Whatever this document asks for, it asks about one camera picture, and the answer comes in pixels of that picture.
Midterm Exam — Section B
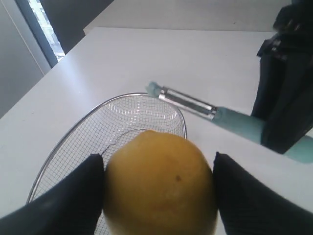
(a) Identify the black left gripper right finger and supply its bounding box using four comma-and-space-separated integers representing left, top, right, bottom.
213, 152, 313, 235

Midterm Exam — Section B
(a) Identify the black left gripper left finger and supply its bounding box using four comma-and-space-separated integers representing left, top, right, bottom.
0, 154, 104, 235

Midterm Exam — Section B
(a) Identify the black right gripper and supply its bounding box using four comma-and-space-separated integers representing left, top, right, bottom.
251, 0, 313, 154

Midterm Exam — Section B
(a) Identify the teal handled peeler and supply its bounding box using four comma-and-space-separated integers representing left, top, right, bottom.
146, 81, 313, 165

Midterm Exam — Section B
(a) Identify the yellow lemon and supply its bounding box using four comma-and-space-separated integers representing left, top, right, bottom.
103, 130, 218, 235

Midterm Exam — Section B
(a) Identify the oval wire mesh basket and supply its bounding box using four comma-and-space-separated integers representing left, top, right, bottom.
26, 93, 187, 203

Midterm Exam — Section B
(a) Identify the dark window frame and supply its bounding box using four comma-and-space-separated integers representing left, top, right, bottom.
15, 0, 112, 68

